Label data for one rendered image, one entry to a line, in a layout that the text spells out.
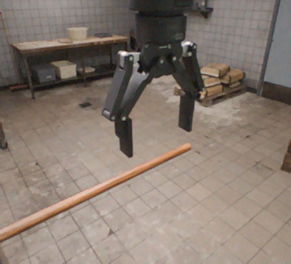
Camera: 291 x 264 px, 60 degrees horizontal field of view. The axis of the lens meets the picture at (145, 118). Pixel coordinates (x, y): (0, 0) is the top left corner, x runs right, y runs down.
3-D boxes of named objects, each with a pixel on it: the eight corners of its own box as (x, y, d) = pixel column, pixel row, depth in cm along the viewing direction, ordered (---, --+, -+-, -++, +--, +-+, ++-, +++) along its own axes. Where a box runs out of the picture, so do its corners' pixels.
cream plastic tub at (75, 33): (73, 41, 496) (71, 30, 487) (64, 39, 526) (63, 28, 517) (92, 39, 520) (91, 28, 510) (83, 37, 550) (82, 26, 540)
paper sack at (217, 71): (217, 79, 427) (219, 69, 420) (198, 75, 447) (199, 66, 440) (230, 72, 472) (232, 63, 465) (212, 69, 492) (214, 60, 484)
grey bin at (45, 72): (38, 83, 472) (36, 71, 462) (31, 77, 508) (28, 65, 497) (57, 80, 492) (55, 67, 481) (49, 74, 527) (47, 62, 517)
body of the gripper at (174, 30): (154, 15, 31) (152, 87, 35) (201, 12, 35) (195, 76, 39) (121, 12, 36) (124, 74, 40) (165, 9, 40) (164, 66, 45)
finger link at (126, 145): (132, 119, 38) (128, 120, 37) (133, 157, 41) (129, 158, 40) (121, 112, 40) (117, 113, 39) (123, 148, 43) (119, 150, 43)
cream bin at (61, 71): (61, 79, 495) (59, 67, 485) (51, 73, 530) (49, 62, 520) (77, 76, 516) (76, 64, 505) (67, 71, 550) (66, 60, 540)
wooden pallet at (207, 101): (205, 107, 427) (206, 99, 420) (173, 94, 483) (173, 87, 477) (245, 92, 493) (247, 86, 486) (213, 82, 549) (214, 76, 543)
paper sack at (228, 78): (227, 85, 450) (228, 76, 442) (211, 80, 476) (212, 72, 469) (247, 78, 481) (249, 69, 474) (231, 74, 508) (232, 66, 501)
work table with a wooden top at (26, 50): (31, 99, 459) (21, 49, 420) (20, 88, 516) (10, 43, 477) (130, 78, 580) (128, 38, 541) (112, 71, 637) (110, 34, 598)
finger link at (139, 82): (166, 60, 37) (161, 55, 36) (126, 125, 37) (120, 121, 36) (150, 56, 40) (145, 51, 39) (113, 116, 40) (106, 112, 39)
